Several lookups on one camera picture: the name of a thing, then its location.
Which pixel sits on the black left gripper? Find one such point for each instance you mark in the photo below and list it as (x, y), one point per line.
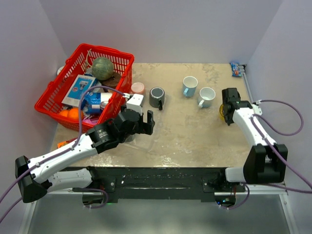
(146, 127)

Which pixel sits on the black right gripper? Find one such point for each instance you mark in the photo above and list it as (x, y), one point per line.
(228, 121)

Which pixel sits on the yellow mug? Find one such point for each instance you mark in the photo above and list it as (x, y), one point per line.
(221, 115)

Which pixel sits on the blue white round mug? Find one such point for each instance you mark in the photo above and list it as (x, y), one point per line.
(206, 97)

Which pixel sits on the dark grey mug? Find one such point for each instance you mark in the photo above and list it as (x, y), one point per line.
(157, 97)

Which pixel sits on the light blue square mug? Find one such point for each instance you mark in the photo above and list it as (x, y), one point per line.
(189, 86)

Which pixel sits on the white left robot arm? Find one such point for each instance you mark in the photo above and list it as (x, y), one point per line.
(40, 175)

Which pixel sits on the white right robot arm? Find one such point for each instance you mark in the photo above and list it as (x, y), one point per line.
(262, 165)

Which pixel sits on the pink mug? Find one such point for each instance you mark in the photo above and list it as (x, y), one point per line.
(138, 88)

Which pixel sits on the clear plastic tray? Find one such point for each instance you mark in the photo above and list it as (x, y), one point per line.
(142, 141)

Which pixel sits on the blue candy packet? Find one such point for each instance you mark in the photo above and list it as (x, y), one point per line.
(236, 69)

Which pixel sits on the purple can silver top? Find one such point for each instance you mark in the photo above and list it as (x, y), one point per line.
(103, 105)

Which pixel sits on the brown wooden lid jar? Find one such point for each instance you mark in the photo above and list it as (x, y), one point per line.
(113, 81)

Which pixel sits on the pink purple packet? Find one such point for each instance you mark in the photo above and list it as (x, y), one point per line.
(91, 120)

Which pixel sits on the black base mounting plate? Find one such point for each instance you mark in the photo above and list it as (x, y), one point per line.
(183, 183)

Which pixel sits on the red plastic shopping basket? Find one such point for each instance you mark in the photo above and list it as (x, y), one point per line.
(50, 102)

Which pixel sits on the green netted melon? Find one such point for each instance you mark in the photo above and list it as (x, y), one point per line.
(102, 68)

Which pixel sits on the orange fruit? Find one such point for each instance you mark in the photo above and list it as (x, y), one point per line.
(75, 114)
(64, 113)

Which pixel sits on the blue razor box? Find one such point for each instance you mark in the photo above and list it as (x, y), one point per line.
(79, 86)

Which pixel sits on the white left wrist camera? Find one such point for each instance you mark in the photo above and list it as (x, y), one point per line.
(134, 102)

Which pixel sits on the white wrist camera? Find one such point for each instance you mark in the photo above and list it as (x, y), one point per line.
(256, 109)
(134, 102)

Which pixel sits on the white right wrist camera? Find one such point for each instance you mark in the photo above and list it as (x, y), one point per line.
(256, 109)

